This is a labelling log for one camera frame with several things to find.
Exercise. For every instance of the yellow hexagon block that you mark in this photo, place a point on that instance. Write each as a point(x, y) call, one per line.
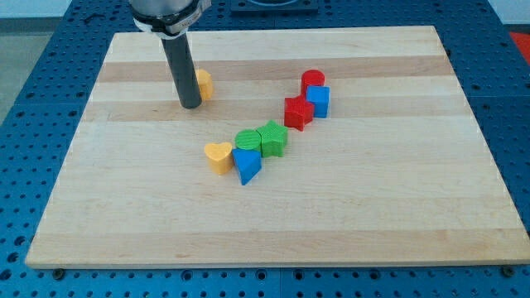
point(205, 82)

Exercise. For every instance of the green cylinder block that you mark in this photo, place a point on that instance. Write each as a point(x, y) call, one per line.
point(248, 139)

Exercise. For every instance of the blue cube block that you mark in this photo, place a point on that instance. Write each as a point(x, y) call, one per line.
point(319, 96)

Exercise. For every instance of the red star block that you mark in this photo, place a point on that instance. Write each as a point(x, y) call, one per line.
point(298, 112)

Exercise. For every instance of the red cylinder block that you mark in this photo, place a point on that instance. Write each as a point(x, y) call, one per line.
point(311, 78)

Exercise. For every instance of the blue triangle block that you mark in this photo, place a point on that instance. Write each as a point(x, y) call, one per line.
point(248, 163)

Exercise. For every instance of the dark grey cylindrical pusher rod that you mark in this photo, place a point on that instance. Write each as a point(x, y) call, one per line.
point(181, 64)

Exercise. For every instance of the light wooden board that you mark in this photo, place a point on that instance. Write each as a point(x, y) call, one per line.
point(399, 173)

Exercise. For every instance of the green star block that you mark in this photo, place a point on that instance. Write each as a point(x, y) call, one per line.
point(273, 139)

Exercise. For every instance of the yellow heart block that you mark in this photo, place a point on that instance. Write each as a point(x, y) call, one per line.
point(219, 157)

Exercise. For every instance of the red object at right edge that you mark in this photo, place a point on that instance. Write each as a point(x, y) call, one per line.
point(522, 42)

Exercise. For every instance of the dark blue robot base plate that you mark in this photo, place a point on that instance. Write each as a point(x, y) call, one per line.
point(243, 7)

